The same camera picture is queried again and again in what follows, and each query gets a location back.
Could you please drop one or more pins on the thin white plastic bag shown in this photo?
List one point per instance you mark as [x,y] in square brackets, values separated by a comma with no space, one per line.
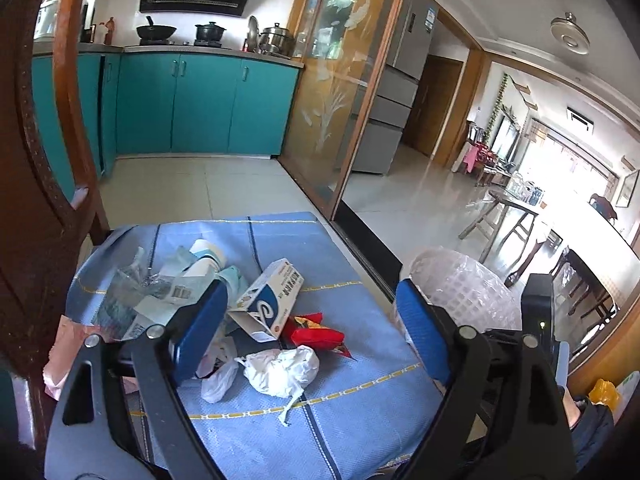
[217,385]

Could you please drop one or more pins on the teal kitchen cabinets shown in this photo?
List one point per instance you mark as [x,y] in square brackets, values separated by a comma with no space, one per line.
[200,105]

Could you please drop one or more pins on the pink covered chairs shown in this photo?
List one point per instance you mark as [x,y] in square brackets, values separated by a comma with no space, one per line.
[475,157]

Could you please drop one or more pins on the clear plastic basket liner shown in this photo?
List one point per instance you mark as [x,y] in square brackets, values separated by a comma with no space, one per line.
[435,260]

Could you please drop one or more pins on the teal plastic packet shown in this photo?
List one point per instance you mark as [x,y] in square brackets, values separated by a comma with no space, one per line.
[232,282]

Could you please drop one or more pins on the gas stove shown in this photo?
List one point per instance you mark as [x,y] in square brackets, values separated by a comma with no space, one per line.
[185,43]

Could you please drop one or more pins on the television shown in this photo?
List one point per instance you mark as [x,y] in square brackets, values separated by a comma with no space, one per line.
[506,137]

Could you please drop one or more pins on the black cooking pot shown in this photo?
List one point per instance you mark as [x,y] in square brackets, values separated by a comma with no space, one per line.
[210,32]

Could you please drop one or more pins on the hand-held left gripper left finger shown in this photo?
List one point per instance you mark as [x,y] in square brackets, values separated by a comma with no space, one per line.
[200,330]

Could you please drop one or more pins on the blue striped tablecloth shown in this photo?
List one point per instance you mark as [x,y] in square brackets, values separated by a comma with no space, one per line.
[350,410]

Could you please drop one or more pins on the framed wall picture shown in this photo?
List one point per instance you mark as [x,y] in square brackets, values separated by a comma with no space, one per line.
[627,189]

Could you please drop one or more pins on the carved wooden chair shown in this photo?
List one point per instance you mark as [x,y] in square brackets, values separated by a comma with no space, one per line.
[30,210]

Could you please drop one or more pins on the pink printed plastic bag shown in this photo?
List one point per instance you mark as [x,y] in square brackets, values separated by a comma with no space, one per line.
[65,345]

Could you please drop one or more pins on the person's dark clothing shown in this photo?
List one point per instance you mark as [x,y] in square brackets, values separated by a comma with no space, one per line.
[592,435]

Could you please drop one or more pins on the clear plastic wrapper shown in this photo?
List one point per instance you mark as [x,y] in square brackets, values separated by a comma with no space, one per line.
[125,290]

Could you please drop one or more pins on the white kitchen appliance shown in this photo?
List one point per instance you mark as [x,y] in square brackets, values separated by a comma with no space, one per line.
[46,17]

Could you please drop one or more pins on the ceiling air vent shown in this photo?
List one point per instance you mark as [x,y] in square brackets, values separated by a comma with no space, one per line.
[580,120]

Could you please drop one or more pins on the yellow plastic bag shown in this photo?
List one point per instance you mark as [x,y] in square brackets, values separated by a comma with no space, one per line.
[602,392]

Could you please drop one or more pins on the person's right forearm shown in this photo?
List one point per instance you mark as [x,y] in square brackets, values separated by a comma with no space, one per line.
[570,405]

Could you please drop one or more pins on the black wok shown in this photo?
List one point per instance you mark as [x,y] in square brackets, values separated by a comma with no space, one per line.
[156,31]

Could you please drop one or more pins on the dark dining table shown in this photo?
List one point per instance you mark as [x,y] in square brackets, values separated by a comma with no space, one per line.
[585,280]

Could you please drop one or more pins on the brown wooden door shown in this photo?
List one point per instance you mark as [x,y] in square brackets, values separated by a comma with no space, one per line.
[432,105]

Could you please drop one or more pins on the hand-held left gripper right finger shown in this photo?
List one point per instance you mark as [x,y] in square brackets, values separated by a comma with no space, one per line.
[425,330]

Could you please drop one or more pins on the stainless steel pot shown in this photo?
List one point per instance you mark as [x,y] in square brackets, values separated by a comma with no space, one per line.
[276,40]

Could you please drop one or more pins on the red snack wrapper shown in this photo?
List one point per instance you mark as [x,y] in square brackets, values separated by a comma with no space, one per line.
[312,335]

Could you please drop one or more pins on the green garland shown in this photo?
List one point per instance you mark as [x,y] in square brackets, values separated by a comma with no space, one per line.
[497,105]

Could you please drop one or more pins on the white plastic bottle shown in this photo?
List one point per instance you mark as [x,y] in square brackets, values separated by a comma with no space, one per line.
[207,255]

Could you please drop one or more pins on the white and blue cardboard box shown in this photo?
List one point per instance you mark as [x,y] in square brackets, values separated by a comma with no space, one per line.
[265,300]

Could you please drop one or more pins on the steel pot lid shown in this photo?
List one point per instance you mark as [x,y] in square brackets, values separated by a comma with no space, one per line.
[252,32]

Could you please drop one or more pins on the brown bottle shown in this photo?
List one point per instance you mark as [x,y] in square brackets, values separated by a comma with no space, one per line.
[110,32]

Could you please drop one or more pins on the silver refrigerator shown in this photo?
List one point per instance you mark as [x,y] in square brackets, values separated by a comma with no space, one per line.
[400,85]

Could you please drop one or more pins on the etched glass sliding door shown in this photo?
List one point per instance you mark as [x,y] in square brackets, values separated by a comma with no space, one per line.
[340,85]

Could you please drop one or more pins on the wooden side table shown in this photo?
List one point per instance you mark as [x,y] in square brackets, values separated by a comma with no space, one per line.
[505,205]

